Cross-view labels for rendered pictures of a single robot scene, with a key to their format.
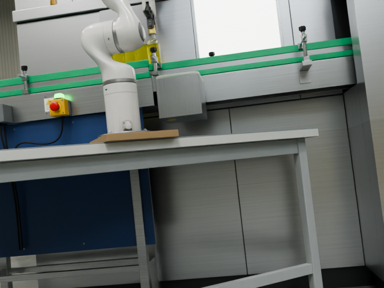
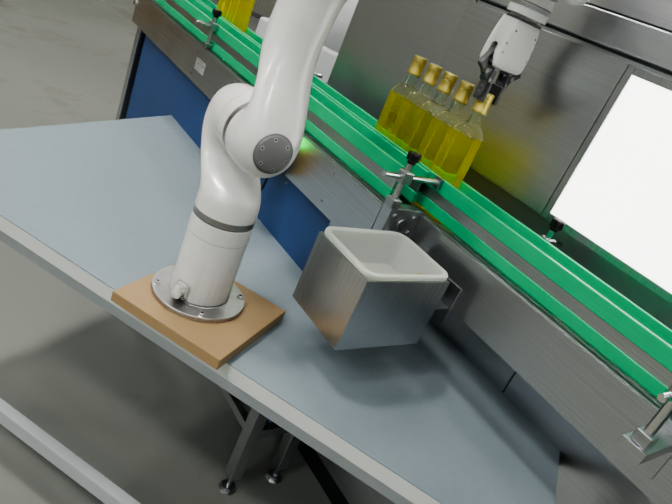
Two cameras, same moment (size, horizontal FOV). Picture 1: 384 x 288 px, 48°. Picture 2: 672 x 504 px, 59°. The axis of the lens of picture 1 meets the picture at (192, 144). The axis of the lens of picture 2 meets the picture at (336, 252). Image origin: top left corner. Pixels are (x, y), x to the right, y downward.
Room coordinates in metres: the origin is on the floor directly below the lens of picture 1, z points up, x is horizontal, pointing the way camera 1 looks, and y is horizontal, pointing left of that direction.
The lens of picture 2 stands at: (0.88, -0.60, 1.44)
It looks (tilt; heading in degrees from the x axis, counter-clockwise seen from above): 24 degrees down; 40
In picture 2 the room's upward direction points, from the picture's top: 24 degrees clockwise
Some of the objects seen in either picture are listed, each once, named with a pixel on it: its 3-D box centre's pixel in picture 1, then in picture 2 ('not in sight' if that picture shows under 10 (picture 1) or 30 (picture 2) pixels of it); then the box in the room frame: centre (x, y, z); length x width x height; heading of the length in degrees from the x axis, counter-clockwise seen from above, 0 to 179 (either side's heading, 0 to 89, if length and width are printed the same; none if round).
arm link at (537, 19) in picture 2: not in sight; (528, 13); (2.02, 0.13, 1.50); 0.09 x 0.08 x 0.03; 174
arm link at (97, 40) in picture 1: (108, 54); (236, 152); (1.55, 0.27, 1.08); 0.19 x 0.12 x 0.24; 78
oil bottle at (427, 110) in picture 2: (131, 64); (419, 144); (2.03, 0.25, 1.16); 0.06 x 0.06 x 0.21; 82
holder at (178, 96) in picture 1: (183, 101); (379, 289); (1.80, 0.02, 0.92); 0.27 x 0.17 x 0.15; 173
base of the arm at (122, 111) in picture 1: (122, 111); (210, 256); (1.54, 0.23, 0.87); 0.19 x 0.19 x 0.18
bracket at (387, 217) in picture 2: (158, 85); (397, 221); (1.91, 0.12, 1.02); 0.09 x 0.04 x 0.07; 173
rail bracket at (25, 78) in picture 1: (22, 79); not in sight; (1.91, 0.72, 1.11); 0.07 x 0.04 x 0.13; 173
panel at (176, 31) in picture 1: (190, 31); (578, 140); (2.13, -0.05, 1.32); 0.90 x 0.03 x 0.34; 83
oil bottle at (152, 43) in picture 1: (155, 62); (451, 166); (2.02, 0.13, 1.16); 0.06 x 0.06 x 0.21; 84
